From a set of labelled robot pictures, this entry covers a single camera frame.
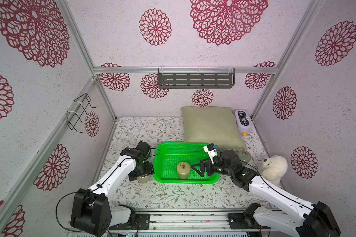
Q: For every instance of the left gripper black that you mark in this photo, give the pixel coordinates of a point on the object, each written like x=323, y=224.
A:
x=149, y=170

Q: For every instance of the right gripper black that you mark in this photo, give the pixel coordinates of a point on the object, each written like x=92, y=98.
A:
x=207, y=167

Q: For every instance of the green plastic perforated basket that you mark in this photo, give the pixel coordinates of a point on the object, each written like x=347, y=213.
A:
x=171, y=154

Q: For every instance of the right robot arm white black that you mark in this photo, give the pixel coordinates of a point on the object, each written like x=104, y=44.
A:
x=296, y=218

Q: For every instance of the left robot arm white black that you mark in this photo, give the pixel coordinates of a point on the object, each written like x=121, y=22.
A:
x=92, y=212

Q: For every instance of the green linen cushion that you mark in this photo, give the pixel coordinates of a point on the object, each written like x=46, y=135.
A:
x=215, y=125

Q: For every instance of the white plush seal toy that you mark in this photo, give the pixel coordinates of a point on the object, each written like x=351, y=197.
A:
x=273, y=169

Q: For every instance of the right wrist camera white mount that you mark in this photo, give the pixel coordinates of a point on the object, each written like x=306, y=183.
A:
x=212, y=151

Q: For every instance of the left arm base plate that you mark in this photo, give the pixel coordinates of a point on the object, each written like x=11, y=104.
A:
x=136, y=222

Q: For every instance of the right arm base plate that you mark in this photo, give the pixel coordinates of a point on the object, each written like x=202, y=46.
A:
x=238, y=221

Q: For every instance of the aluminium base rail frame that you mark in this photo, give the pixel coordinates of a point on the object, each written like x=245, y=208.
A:
x=211, y=222

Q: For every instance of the black wire wall rack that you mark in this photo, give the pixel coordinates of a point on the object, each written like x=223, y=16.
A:
x=74, y=116

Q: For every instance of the grey metal wall shelf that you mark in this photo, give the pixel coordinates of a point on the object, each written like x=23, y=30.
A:
x=195, y=80

